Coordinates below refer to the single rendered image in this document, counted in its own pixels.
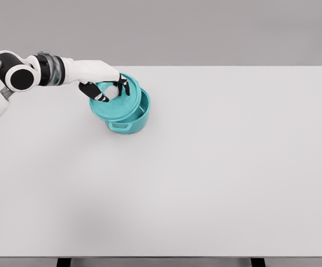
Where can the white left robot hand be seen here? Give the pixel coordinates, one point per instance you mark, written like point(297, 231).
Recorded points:
point(99, 71)

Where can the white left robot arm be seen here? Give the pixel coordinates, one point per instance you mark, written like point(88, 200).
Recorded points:
point(19, 75)

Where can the teal pot lid white knob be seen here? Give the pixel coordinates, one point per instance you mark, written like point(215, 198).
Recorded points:
point(122, 107)

